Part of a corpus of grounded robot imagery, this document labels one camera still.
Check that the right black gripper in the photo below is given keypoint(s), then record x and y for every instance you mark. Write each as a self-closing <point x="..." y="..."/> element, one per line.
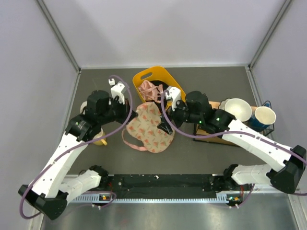
<point x="165" y="125"/>

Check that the white mesh laundry bag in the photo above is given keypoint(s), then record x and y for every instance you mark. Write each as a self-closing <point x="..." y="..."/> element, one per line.
<point x="83" y="107"/>

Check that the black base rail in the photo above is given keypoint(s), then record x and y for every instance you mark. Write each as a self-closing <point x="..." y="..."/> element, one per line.
<point x="168" y="186"/>

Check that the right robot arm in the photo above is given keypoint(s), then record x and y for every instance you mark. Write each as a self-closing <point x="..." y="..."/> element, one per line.
<point x="283" y="165"/>

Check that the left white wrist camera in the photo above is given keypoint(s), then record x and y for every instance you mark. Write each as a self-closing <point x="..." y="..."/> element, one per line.
<point x="117" y="90"/>

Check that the pink satin bra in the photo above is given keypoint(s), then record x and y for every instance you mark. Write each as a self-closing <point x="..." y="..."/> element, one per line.
<point x="147" y="90"/>

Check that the black bra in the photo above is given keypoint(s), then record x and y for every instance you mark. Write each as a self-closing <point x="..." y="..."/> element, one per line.
<point x="161" y="86"/>

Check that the blue paper cup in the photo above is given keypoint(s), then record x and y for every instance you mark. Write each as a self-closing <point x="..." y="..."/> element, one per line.
<point x="262" y="118"/>

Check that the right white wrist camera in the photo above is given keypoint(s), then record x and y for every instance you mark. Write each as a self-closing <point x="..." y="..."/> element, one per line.
<point x="173" y="95"/>

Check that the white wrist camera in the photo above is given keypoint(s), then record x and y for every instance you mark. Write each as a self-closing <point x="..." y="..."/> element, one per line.
<point x="117" y="90"/>
<point x="173" y="95"/>

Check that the white ceramic bowl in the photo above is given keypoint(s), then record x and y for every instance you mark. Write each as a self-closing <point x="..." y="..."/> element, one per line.
<point x="239" y="108"/>

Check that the yellow plastic basket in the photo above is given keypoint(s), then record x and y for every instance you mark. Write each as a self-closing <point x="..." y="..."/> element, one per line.
<point x="157" y="74"/>

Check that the yellow mug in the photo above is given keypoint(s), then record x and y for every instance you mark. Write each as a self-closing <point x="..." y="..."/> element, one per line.
<point x="101" y="141"/>

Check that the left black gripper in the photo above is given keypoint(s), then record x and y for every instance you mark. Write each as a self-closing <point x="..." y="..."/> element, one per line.
<point x="125" y="108"/>

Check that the floral mesh laundry bag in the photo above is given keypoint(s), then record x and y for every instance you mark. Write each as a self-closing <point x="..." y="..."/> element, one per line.
<point x="144" y="128"/>

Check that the white scalloped plate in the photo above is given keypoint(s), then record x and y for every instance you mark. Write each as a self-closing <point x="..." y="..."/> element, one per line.
<point x="223" y="103"/>

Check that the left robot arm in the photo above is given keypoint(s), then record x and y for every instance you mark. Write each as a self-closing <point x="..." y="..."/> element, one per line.
<point x="101" y="115"/>

